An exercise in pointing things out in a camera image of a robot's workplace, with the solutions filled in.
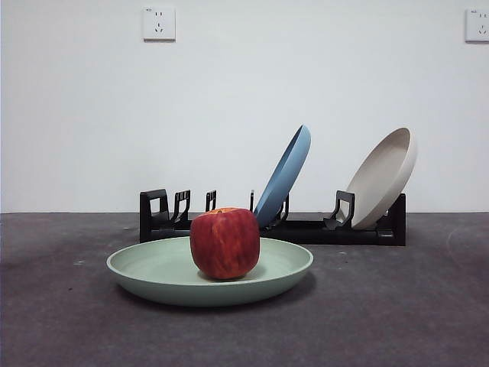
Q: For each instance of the blue plate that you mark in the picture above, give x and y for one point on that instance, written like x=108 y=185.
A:
x=284 y=179

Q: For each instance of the black plate rack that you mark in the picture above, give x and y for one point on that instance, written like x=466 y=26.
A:
x=324 y=235

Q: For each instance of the off-white plate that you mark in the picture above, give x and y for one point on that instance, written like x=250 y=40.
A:
x=382 y=183

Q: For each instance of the red apple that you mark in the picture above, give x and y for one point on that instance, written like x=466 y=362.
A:
x=225 y=244

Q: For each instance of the white wall socket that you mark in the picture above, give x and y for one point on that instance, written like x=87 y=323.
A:
x=477 y=26
x=159 y=23

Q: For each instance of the green plate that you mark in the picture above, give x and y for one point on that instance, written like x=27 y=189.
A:
x=153 y=275

